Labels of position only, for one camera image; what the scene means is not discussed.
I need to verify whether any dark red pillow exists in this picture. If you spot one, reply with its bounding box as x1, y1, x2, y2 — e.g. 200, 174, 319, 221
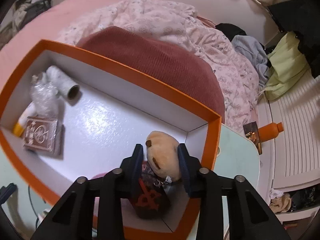
76, 26, 225, 116

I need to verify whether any black garment on bed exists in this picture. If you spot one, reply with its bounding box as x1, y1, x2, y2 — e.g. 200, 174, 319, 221
215, 23, 247, 41

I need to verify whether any clear plastic wrap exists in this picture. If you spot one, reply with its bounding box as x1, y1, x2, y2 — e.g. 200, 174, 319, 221
30, 72, 59, 118

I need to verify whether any light green garment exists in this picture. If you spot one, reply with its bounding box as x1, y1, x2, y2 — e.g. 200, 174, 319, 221
264, 32, 310, 101

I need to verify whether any orange cardboard box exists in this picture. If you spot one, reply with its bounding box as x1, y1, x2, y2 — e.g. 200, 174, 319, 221
0, 39, 222, 240

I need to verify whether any orange bottle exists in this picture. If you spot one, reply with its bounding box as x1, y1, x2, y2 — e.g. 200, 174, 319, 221
258, 122, 284, 142

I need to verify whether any tan plush toy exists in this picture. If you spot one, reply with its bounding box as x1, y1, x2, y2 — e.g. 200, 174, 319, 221
145, 131, 181, 182

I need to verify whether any dark case red emblem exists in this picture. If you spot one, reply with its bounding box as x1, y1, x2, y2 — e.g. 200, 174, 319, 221
129, 178, 171, 219

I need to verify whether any white tube yellow cap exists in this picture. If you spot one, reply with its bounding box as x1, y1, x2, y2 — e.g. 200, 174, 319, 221
12, 102, 37, 137

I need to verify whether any grey blue garment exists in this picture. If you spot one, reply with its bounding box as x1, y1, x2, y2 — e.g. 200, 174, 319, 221
232, 35, 272, 89

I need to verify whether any cardboard tube roll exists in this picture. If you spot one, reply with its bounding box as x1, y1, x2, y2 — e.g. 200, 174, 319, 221
46, 65, 80, 100

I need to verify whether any pink floral blanket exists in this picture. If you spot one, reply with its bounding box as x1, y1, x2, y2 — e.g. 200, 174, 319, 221
57, 0, 259, 133

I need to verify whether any brown playing card box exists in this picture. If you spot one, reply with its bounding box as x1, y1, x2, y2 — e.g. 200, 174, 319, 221
23, 116, 59, 155

